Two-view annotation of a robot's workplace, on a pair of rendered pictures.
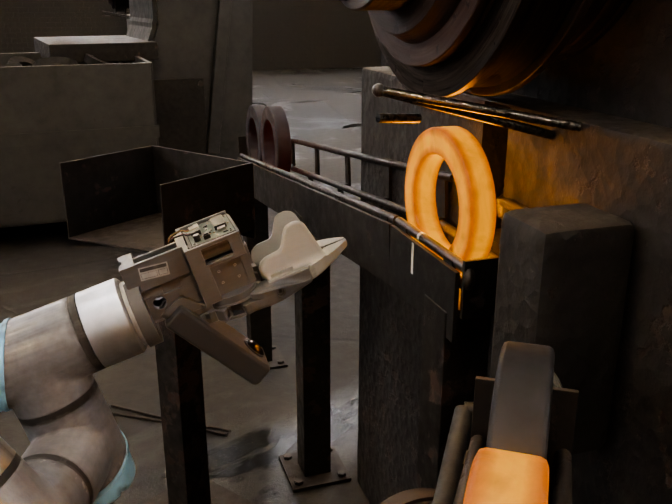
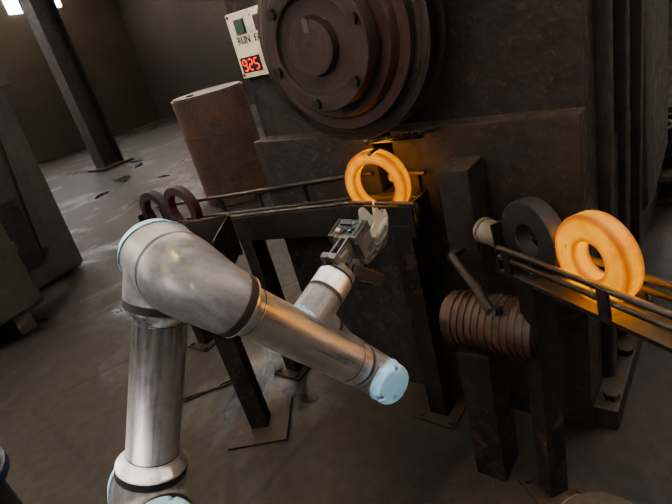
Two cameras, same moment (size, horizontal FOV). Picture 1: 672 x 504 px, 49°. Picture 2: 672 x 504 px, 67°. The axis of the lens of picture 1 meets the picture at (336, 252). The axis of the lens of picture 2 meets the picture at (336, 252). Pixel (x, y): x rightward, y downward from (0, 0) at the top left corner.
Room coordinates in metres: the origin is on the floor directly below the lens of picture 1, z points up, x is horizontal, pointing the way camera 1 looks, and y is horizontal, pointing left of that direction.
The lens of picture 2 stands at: (-0.14, 0.62, 1.17)
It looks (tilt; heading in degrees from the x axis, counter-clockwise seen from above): 25 degrees down; 330
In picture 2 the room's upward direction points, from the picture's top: 15 degrees counter-clockwise
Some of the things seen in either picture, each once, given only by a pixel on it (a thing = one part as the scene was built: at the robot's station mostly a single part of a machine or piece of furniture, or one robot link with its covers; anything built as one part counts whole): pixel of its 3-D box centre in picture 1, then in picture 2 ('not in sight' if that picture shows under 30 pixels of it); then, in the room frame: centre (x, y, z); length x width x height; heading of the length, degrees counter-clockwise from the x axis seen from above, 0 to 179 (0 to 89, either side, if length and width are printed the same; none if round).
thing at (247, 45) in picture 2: not in sight; (266, 39); (1.23, -0.13, 1.15); 0.26 x 0.02 x 0.18; 18
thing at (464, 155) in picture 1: (446, 202); (377, 183); (0.88, -0.14, 0.75); 0.18 x 0.03 x 0.18; 19
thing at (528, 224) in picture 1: (558, 332); (467, 209); (0.66, -0.22, 0.68); 0.11 x 0.08 x 0.24; 108
